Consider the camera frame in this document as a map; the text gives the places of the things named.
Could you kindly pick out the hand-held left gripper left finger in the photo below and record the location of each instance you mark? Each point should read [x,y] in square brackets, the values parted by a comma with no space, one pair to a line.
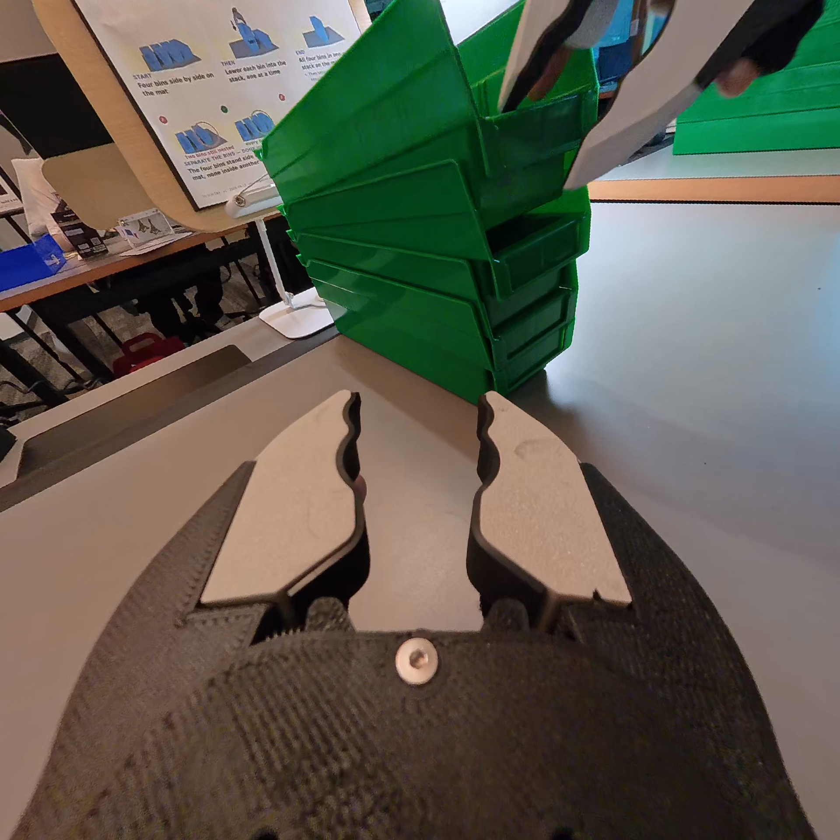
[289,525]

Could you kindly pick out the green plastic bin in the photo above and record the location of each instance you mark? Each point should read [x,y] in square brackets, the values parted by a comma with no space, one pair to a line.
[420,341]
[407,275]
[394,210]
[367,98]

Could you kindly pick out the wood-edged white table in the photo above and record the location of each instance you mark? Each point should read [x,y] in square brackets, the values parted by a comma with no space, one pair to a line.
[709,190]

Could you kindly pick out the person's left hand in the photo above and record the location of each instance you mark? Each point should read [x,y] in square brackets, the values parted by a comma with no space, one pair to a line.
[361,489]

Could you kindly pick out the red bag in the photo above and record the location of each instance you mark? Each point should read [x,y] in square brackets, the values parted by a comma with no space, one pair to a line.
[144,351]

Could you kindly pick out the white board stand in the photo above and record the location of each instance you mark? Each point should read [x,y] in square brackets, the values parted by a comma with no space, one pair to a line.
[295,321]

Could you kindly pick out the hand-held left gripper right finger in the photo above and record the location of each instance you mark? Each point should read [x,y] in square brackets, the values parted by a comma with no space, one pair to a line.
[551,525]

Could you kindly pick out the blue plastic bin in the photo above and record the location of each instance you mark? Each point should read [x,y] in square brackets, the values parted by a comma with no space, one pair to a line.
[29,262]

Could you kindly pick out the black printed card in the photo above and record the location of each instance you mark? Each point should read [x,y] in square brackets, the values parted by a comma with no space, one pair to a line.
[75,236]

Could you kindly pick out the stack of green bins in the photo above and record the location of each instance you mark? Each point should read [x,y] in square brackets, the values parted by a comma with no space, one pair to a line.
[774,111]

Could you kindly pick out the clear page holder bar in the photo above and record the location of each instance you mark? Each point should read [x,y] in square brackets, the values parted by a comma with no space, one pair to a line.
[249,203]

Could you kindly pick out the white instruction sheet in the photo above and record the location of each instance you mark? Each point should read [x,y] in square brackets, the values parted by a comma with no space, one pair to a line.
[197,39]

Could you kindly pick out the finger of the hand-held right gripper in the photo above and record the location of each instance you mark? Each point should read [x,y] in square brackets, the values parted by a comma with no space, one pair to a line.
[643,98]
[531,39]

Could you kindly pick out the brown wooden table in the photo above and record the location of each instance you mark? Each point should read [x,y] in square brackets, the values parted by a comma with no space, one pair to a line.
[98,266]

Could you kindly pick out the black box device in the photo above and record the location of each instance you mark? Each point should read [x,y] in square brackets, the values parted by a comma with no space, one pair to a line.
[6,446]

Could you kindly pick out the clear acrylic sign holder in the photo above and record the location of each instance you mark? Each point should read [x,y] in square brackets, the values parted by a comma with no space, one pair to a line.
[148,229]

